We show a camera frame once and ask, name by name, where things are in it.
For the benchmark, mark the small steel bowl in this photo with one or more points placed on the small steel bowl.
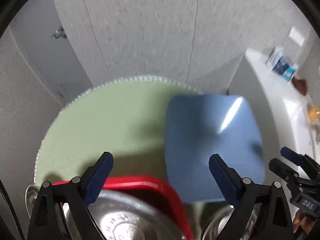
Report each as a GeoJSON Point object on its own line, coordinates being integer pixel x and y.
{"type": "Point", "coordinates": [30, 198]}

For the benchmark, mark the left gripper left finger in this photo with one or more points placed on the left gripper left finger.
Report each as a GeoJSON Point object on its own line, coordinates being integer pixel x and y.
{"type": "Point", "coordinates": [80, 195]}

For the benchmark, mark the white counter cabinet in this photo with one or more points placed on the white counter cabinet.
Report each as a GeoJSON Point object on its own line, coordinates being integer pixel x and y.
{"type": "Point", "coordinates": [279, 109]}

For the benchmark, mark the white wall socket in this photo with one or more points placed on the white wall socket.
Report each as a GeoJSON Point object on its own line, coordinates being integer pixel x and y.
{"type": "Point", "coordinates": [296, 37]}

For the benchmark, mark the metal door handle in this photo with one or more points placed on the metal door handle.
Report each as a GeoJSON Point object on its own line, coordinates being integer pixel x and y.
{"type": "Point", "coordinates": [59, 33]}

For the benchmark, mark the person's right hand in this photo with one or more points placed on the person's right hand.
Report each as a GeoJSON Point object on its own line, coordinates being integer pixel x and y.
{"type": "Point", "coordinates": [301, 220]}

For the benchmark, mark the blue white package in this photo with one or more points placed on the blue white package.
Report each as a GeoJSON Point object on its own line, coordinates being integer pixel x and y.
{"type": "Point", "coordinates": [281, 64]}

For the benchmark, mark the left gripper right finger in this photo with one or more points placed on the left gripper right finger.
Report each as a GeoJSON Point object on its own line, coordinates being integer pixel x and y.
{"type": "Point", "coordinates": [243, 197]}

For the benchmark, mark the blue square plate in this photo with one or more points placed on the blue square plate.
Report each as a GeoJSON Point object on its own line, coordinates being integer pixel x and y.
{"type": "Point", "coordinates": [198, 126]}

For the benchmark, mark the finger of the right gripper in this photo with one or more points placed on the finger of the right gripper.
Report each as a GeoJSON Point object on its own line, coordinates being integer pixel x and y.
{"type": "Point", "coordinates": [308, 165]}
{"type": "Point", "coordinates": [283, 171]}

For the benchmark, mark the medium steel bowl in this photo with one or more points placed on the medium steel bowl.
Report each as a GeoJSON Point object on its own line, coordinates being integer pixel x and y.
{"type": "Point", "coordinates": [219, 219]}

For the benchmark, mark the brown object on counter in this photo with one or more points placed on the brown object on counter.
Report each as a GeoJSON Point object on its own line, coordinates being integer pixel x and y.
{"type": "Point", "coordinates": [300, 85]}

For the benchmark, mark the grey door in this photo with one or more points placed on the grey door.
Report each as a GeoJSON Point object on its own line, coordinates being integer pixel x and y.
{"type": "Point", "coordinates": [51, 58]}

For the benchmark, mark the orange object on counter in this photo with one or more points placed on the orange object on counter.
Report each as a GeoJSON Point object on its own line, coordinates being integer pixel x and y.
{"type": "Point", "coordinates": [313, 114]}

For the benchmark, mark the green checkered table mat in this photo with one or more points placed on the green checkered table mat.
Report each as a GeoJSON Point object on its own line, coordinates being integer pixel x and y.
{"type": "Point", "coordinates": [125, 117]}

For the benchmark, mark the large steel bowl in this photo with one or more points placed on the large steel bowl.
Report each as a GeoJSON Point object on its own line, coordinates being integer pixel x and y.
{"type": "Point", "coordinates": [122, 216]}

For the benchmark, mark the red plastic basin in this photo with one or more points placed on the red plastic basin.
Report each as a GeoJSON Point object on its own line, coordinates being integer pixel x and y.
{"type": "Point", "coordinates": [155, 192]}

